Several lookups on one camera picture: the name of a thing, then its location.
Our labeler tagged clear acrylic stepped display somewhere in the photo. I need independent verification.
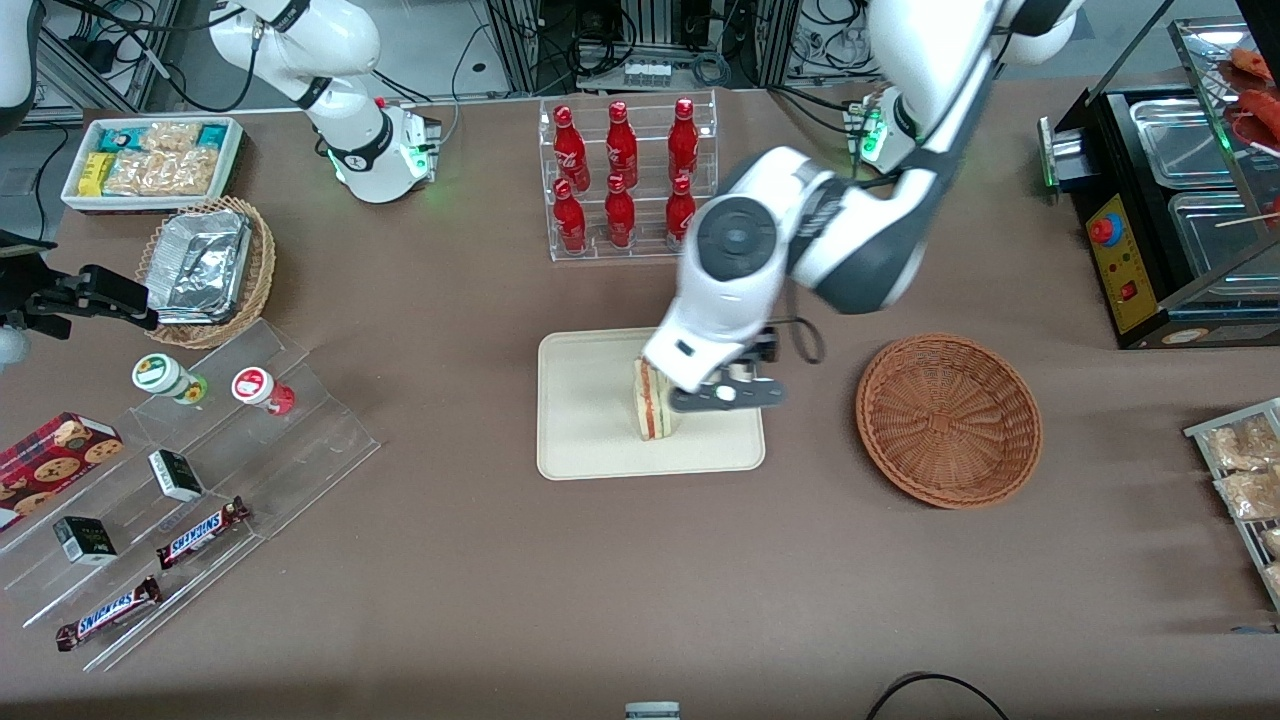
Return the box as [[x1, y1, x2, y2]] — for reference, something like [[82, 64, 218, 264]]
[[0, 318, 382, 674]]

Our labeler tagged aluminium frame equipment rack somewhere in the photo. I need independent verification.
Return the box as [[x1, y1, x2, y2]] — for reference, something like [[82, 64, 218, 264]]
[[487, 0, 801, 93]]

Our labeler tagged red lid white cup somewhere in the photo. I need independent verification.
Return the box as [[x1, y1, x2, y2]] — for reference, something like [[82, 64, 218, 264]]
[[231, 366, 296, 417]]

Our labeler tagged tray of packaged snacks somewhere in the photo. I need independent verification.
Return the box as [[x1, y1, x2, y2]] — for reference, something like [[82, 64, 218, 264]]
[[1184, 398, 1280, 611]]

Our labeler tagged oval light wicker basket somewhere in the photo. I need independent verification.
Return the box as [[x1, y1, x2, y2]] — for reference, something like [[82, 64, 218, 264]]
[[135, 195, 278, 351]]

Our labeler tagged round brown wicker basket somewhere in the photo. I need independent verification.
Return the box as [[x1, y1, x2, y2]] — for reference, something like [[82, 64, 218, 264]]
[[855, 332, 1044, 511]]

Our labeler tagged white rectangular snack bin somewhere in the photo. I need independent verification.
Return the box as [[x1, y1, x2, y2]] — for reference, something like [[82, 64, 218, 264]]
[[62, 116, 245, 215]]

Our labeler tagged red cola bottle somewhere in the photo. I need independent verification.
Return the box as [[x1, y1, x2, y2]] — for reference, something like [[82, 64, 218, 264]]
[[604, 174, 637, 249], [668, 97, 700, 183], [665, 175, 698, 251], [552, 105, 591, 191], [605, 100, 639, 189], [552, 178, 588, 254]]

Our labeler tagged cream rectangular plastic tray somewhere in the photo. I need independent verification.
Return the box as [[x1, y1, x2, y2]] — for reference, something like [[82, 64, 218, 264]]
[[537, 322, 767, 482]]

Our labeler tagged black looped table cable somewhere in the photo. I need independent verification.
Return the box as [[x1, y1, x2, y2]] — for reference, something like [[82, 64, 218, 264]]
[[865, 671, 1011, 720]]

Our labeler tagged triangular sandwich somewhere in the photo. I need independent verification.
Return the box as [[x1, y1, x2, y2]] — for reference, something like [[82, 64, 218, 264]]
[[631, 357, 684, 442]]

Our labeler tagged small black carton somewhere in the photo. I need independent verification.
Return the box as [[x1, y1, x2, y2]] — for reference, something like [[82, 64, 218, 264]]
[[148, 449, 206, 503], [53, 516, 119, 567]]

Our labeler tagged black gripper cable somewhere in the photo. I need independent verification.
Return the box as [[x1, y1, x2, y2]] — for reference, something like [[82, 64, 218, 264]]
[[775, 316, 827, 367]]

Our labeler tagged clear bag of nuts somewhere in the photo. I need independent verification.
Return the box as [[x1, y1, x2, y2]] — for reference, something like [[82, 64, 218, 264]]
[[140, 121, 202, 157], [104, 149, 218, 197]]

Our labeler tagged red plaid cookie box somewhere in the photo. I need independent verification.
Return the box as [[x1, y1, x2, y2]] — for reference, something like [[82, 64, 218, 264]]
[[0, 411, 125, 532]]

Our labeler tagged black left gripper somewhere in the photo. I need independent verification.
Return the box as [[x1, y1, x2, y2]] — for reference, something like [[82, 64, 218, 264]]
[[690, 330, 781, 393]]

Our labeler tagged clear acrylic bottle rack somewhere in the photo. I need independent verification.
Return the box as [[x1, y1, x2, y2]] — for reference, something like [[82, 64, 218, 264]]
[[538, 88, 719, 263]]

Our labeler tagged stainless steel food pan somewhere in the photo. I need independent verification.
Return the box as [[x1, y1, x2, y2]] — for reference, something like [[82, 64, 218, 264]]
[[1128, 95, 1246, 189], [1167, 190, 1280, 276]]

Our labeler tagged green lid white cup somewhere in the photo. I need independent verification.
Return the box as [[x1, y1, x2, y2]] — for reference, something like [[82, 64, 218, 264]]
[[132, 353, 209, 406]]

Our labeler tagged Snickers chocolate bar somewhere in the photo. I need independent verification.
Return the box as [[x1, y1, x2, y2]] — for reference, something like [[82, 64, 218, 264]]
[[156, 496, 251, 571], [55, 575, 163, 653]]

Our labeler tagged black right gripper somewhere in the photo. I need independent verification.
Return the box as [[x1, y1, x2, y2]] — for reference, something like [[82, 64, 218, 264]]
[[20, 265, 161, 336]]

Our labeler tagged black hot food display case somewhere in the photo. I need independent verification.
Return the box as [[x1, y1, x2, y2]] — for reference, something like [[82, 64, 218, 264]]
[[1038, 15, 1280, 351]]

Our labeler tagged silver foil container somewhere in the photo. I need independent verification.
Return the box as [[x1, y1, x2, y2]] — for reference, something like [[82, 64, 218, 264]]
[[148, 209, 253, 325]]

